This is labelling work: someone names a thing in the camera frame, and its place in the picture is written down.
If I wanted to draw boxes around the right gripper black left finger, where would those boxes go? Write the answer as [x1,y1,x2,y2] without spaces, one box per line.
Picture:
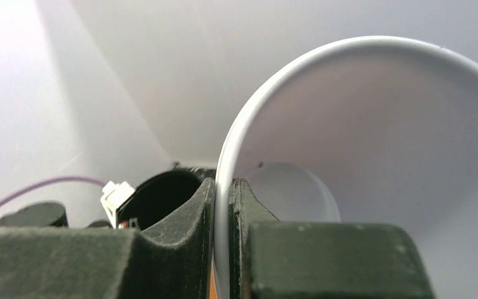
[0,178,216,298]

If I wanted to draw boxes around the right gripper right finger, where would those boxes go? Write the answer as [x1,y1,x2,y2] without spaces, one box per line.
[228,179,435,298]

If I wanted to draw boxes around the grey white bucket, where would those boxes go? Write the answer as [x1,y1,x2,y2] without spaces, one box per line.
[214,36,478,298]

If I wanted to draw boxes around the orange bucket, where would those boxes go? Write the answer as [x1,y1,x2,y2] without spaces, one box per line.
[208,258,218,299]

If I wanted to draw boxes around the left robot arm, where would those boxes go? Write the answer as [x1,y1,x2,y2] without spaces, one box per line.
[0,201,70,228]

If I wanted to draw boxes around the black bucket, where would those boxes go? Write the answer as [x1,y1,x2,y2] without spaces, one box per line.
[116,166,216,230]

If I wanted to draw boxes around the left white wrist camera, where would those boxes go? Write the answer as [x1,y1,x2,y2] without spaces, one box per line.
[100,181,135,229]

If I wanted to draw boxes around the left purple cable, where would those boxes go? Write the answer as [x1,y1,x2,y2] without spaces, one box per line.
[0,176,108,227]

